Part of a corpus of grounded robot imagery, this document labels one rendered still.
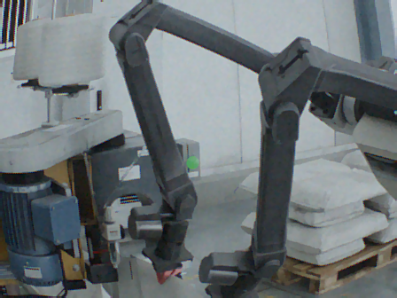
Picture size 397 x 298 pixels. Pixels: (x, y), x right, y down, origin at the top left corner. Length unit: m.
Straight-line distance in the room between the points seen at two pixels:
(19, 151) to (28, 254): 0.24
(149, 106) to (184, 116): 5.10
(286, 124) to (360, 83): 0.15
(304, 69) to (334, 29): 6.46
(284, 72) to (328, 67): 0.08
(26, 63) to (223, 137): 5.11
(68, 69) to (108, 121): 0.31
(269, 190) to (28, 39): 0.84
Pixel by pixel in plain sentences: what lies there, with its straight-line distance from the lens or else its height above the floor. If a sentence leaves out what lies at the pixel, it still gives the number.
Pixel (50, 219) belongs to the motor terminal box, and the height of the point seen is 1.27.
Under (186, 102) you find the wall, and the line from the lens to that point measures 6.96.
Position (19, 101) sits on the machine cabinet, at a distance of 4.96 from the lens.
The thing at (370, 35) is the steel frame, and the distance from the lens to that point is 8.02.
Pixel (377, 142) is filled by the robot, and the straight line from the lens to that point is 1.91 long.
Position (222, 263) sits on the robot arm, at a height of 1.22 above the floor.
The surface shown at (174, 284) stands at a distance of 2.08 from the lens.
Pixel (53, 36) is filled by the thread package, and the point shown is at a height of 1.64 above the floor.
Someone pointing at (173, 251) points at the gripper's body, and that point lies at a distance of 2.04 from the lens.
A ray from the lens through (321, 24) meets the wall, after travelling 7.70.
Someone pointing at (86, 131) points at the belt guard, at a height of 1.41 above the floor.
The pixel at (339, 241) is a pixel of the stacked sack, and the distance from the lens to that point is 4.90.
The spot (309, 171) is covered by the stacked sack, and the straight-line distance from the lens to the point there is 5.29.
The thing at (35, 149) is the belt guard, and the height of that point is 1.41.
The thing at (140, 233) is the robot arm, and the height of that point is 1.20.
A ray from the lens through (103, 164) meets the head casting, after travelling 2.16.
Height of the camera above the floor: 1.74
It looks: 11 degrees down
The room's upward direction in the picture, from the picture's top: 2 degrees counter-clockwise
